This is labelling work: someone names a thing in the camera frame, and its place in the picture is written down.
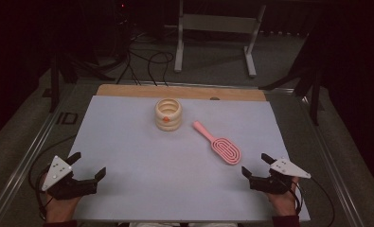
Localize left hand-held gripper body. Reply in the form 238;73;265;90
41;154;98;201

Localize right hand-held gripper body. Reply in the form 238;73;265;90
248;157;312;196

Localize pink hairbrush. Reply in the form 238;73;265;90
192;120;241;166

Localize cream ribbed cup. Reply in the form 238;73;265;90
153;97;183;132

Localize person's right hand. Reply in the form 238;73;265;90
266;176;301;218

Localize person's left hand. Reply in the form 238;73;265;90
40;174;83;224

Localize black floor label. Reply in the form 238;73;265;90
55;112;79;126

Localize white table mat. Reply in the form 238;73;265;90
68;95;312;222

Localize black tripod stand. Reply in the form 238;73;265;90
258;31;325;127
42;46;116;114

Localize white metal stand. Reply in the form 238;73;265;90
173;0;267;79

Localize dark equipment with red light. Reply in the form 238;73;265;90
112;0;135;61

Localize left hand-held gripper cable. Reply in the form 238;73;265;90
27;134;78;221

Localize hand-held gripper cable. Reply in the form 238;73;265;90
288;176;336;227
27;134;78;221

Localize metal floor rail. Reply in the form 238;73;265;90
296;91;374;227
0;84;77;227

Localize right hand-held gripper cable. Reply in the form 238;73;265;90
288;176;336;227

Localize black floor cable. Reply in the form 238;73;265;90
116;50;141;86
147;51;174;87

